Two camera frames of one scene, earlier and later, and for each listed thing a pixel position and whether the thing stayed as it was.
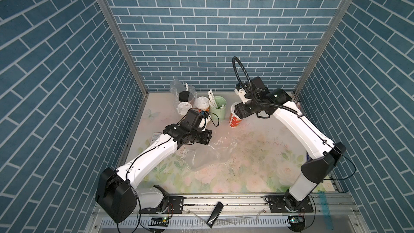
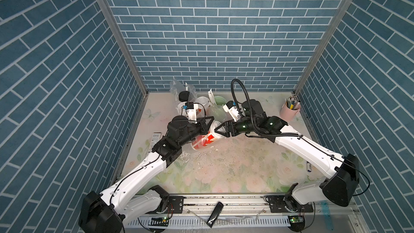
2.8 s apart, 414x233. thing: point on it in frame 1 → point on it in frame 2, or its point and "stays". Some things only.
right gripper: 240,111 → 227,128
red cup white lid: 234,120 → 208,138
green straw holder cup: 221,103 stays
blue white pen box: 156,135 stays
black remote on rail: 215,214 stays
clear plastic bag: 200,156 → 214,114
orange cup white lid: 184,107 stays
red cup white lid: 202,103 stays
